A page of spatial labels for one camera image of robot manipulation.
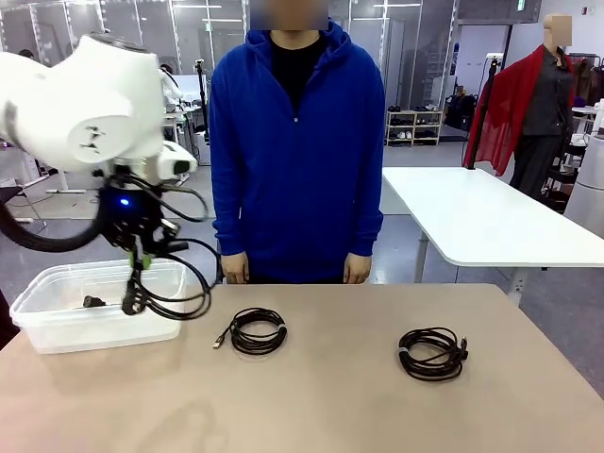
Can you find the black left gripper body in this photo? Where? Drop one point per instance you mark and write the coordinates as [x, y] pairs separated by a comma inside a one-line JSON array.
[[125, 212]]

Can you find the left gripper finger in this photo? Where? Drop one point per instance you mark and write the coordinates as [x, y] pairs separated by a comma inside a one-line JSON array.
[[133, 252], [147, 255]]

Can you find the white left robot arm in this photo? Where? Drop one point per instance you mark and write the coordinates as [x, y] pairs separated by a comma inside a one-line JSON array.
[[71, 108]]

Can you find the person's right forearm blue sleeve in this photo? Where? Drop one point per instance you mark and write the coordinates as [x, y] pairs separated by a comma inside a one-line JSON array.
[[229, 217]]

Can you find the person's left forearm blue sleeve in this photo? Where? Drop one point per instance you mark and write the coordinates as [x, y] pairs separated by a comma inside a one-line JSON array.
[[365, 217]]

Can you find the person's right hand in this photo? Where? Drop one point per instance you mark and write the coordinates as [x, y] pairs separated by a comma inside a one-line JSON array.
[[234, 269]]

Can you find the person's left hand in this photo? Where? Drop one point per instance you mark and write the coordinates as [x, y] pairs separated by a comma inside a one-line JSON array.
[[356, 269]]

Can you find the clear plastic storage bin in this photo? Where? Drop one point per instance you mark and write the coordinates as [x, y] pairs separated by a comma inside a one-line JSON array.
[[71, 330]]

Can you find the black folding chair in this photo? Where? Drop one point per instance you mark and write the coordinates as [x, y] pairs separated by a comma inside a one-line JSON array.
[[9, 191]]

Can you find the person in blue hoodie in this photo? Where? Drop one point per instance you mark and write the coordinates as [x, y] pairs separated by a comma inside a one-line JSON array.
[[297, 165]]

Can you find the wooden shoe rack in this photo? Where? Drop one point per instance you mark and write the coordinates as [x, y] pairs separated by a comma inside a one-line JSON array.
[[415, 127]]

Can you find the large white table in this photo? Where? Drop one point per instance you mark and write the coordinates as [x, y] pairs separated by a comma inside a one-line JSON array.
[[472, 212]]

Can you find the red shawl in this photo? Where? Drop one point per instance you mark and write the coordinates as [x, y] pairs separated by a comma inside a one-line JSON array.
[[500, 108]]

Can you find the black tripod stand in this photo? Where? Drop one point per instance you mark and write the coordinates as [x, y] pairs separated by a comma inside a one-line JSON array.
[[492, 66]]

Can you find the mannequin in grey shirt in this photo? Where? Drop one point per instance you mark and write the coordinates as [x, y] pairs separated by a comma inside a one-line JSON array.
[[547, 94]]

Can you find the white cylindrical machine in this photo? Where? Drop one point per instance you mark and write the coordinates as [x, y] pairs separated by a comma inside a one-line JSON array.
[[587, 189]]

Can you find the clothes rack with garments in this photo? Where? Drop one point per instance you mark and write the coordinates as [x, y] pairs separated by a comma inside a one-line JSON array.
[[587, 78]]

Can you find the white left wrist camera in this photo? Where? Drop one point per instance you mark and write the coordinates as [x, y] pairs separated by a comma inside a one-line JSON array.
[[177, 158]]

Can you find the black camera stand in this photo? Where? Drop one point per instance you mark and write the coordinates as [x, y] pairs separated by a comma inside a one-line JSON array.
[[203, 94]]

